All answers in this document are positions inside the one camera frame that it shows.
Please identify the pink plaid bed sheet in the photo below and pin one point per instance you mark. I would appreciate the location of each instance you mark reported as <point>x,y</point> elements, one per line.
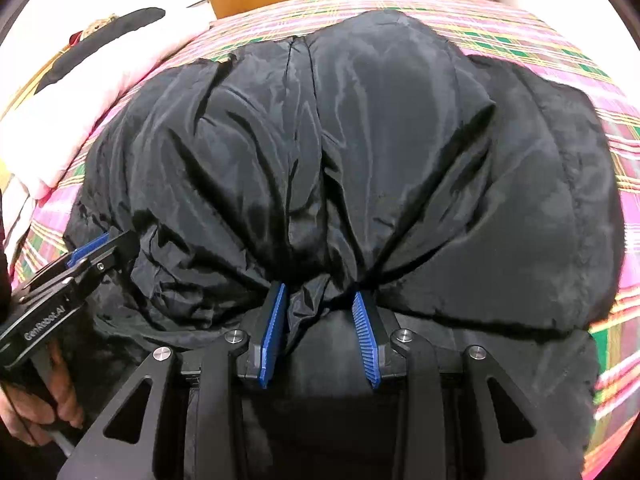
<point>495,30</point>

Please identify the black hooded puffer jacket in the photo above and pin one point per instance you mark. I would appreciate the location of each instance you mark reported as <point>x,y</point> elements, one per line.
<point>474,200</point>

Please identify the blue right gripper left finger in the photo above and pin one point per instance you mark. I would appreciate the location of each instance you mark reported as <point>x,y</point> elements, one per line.
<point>265,336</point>

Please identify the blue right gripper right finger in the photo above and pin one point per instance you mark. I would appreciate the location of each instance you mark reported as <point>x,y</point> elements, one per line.
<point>372,337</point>

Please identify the person's left hand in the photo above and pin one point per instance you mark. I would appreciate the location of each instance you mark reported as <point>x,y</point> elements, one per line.
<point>24,414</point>

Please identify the white pink folded quilt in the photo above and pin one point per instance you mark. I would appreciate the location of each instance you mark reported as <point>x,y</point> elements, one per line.
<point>41,133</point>

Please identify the brown teddy bear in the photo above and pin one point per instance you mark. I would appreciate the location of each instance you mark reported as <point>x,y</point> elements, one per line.
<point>91,29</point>

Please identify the black garment on quilt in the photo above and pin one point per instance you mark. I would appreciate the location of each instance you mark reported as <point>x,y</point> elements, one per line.
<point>105,34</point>

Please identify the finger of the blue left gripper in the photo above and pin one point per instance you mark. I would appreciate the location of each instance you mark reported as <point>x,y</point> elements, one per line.
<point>83,251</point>

